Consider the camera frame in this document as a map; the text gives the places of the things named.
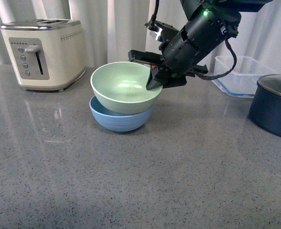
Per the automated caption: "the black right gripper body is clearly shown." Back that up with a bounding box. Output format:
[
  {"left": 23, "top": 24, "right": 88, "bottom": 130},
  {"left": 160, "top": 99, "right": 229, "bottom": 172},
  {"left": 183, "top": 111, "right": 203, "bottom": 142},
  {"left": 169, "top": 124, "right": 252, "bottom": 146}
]
[{"left": 128, "top": 14, "right": 227, "bottom": 89}]

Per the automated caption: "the blue bowl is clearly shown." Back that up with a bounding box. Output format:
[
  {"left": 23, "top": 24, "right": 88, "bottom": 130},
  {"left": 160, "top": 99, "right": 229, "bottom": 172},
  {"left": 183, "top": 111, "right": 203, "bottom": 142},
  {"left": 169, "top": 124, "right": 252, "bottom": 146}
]
[{"left": 89, "top": 96, "right": 153, "bottom": 132}]

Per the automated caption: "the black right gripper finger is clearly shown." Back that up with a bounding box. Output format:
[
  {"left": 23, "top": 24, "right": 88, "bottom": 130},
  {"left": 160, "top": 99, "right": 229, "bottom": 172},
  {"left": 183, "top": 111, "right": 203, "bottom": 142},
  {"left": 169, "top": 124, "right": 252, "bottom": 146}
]
[{"left": 146, "top": 65, "right": 166, "bottom": 90}]

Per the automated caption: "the gripper mounted camera box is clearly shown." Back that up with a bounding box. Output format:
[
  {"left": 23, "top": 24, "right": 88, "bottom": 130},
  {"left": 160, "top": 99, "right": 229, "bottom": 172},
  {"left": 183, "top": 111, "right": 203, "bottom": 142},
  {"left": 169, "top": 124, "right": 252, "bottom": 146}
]
[{"left": 144, "top": 21, "right": 179, "bottom": 43}]

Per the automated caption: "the green bowl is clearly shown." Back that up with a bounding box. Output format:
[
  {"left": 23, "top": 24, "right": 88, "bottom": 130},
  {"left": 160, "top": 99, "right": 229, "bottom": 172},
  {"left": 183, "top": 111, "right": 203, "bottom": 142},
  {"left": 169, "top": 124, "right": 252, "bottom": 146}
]
[{"left": 90, "top": 62, "right": 162, "bottom": 115}]

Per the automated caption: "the clear plastic food container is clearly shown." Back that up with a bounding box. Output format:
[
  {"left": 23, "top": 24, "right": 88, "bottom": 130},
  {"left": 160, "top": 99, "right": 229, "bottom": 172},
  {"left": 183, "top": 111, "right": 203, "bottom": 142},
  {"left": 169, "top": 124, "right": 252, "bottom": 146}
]
[{"left": 212, "top": 56, "right": 277, "bottom": 98}]

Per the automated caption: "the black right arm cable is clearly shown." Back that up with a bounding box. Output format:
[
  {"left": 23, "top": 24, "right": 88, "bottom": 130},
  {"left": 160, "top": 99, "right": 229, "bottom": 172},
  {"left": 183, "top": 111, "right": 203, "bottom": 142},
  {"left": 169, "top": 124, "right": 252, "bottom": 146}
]
[{"left": 194, "top": 38, "right": 238, "bottom": 81}]

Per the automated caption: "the cream four-slot toaster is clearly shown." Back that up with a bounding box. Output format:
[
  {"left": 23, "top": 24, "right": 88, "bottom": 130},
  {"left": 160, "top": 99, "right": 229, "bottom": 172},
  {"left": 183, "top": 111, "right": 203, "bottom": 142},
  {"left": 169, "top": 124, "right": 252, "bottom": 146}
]
[{"left": 0, "top": 19, "right": 86, "bottom": 91}]

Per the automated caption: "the dark blue cooking pot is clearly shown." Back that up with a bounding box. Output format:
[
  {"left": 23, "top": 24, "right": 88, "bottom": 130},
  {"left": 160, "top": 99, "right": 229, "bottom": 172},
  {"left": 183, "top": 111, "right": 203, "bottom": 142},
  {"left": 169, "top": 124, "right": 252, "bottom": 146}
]
[{"left": 249, "top": 84, "right": 281, "bottom": 137}]

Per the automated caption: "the white curtain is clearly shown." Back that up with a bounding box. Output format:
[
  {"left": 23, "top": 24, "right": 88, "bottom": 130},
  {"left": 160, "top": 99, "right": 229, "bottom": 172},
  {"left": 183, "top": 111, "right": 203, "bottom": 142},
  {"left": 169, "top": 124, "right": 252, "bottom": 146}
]
[{"left": 0, "top": 0, "right": 281, "bottom": 74}]

